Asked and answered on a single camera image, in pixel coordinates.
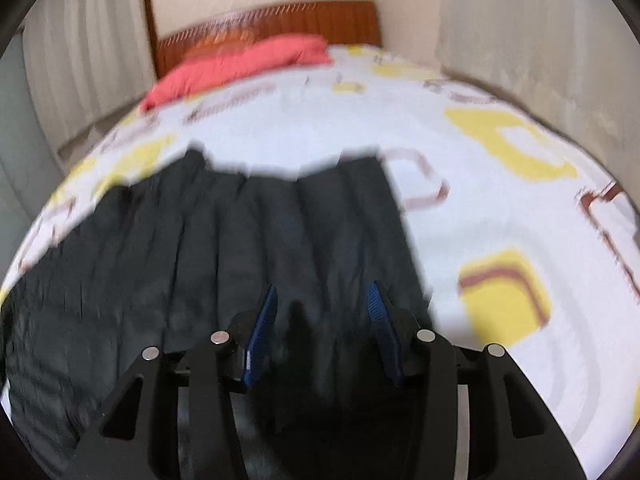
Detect black puffer jacket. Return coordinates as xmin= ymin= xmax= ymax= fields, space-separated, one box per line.
xmin=1 ymin=151 xmax=428 ymax=479

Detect white patterned bed sheet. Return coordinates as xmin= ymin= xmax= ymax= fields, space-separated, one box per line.
xmin=2 ymin=46 xmax=639 ymax=478

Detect frosted glass wardrobe door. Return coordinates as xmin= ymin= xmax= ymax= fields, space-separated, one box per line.
xmin=0 ymin=34 xmax=63 ymax=273

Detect orange patterned cushion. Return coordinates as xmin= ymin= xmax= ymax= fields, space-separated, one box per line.
xmin=182 ymin=28 xmax=259 ymax=60

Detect red pillow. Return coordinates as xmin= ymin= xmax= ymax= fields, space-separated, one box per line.
xmin=140 ymin=34 xmax=333 ymax=112

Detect white curtain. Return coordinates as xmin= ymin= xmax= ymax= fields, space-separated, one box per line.
xmin=23 ymin=0 xmax=155 ymax=150

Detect brown wooden headboard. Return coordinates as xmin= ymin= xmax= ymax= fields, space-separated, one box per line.
xmin=152 ymin=0 xmax=383 ymax=78

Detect beige curtain by window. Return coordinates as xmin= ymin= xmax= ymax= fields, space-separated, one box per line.
xmin=437 ymin=0 xmax=639 ymax=188

